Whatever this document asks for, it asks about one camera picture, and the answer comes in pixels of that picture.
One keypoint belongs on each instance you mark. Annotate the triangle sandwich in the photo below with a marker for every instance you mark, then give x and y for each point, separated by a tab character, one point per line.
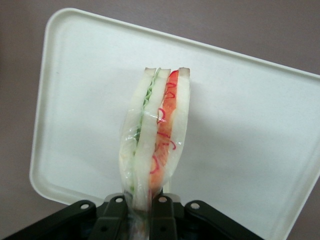
160	125

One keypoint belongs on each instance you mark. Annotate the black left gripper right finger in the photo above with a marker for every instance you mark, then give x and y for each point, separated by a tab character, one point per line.
180	220

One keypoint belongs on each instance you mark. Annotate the cream plastic tray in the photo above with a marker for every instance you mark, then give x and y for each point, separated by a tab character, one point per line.
237	112

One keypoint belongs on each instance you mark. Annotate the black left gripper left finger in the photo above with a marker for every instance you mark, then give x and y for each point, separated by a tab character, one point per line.
100	220

